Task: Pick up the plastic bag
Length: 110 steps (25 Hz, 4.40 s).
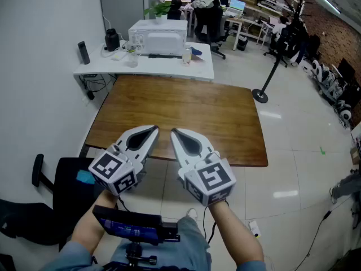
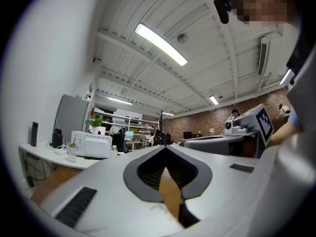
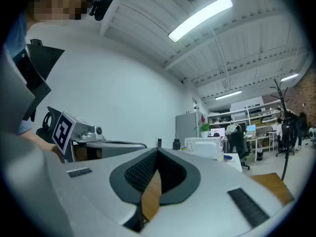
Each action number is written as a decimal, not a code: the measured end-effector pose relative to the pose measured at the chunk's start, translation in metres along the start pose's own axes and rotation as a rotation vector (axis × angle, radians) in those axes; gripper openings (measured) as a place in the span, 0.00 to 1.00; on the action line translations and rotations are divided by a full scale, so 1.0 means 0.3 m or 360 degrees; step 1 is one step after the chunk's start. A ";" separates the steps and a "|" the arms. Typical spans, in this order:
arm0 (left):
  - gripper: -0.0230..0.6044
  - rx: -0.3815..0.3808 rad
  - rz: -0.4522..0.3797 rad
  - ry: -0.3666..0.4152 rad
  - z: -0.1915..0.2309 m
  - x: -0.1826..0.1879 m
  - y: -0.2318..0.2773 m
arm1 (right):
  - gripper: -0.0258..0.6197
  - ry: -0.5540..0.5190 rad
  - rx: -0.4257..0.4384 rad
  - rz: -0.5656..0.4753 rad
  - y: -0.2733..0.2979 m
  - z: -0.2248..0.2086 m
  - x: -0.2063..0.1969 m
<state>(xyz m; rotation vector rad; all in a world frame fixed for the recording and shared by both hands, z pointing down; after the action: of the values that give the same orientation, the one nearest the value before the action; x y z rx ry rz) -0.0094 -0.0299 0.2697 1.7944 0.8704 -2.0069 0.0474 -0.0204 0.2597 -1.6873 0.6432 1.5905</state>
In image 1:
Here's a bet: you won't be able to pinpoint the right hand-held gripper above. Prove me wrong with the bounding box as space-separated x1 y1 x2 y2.
170 128 237 207

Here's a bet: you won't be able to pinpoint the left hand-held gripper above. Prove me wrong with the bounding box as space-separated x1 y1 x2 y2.
88 125 160 196

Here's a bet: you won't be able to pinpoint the blue plastic bag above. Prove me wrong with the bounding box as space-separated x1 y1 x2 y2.
76 170 96 185

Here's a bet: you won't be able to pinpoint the person's right forearm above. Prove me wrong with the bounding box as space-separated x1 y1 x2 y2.
207 199 266 265

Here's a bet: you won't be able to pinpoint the person's left forearm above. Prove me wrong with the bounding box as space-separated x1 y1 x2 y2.
70 189 119 253

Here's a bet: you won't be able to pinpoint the black trash bin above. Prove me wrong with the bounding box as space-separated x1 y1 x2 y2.
236 35 249 51

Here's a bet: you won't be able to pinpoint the white desk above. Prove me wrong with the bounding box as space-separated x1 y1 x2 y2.
73 40 215 83

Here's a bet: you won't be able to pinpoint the clear plastic bottle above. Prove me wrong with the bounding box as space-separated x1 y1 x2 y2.
126 45 139 68

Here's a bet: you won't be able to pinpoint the black coat rack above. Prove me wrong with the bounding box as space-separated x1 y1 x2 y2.
252 0 312 104

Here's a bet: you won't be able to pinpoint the bottle with yellowish liquid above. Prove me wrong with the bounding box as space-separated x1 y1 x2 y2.
182 47 192 67

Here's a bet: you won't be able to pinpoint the black chest-mounted monitor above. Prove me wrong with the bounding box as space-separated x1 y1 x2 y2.
92 204 181 266

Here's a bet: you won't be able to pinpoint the person's blue jeans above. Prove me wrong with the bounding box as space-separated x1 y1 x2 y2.
108 215 212 271

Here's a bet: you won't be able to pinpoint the white microwave oven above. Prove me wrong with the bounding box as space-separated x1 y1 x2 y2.
128 19 188 56

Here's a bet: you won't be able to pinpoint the black kettle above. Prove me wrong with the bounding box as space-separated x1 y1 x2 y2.
104 28 121 53

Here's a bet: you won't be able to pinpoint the black thermos flask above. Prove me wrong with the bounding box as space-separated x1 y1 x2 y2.
77 41 91 65

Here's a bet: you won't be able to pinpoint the white power strip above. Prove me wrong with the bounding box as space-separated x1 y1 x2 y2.
248 220 262 238

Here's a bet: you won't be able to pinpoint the green potted plant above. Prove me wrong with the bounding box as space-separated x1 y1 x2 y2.
143 1 173 25

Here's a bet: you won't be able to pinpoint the white-legged wooden desk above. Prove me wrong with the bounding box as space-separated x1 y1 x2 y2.
222 15 245 51

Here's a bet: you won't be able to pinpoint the black high-back office chair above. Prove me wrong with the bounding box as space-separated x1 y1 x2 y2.
193 0 231 60

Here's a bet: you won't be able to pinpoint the person's blue shirt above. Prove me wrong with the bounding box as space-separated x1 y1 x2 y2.
42 241 267 271

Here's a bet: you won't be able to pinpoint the beige jacket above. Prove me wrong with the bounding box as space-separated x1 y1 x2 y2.
194 0 221 10

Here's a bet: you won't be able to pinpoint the open laptop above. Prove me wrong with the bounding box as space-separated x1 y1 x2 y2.
225 0 246 18

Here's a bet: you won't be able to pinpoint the row of white robots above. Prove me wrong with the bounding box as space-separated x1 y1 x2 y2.
310 58 361 129

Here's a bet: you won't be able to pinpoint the cardboard box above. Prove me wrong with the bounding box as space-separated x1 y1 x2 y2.
349 145 361 166

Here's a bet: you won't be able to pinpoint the black flat panel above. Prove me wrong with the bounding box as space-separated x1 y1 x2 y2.
337 57 356 80

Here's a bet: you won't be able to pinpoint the ceiling light tube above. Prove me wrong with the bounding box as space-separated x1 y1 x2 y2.
312 0 342 15

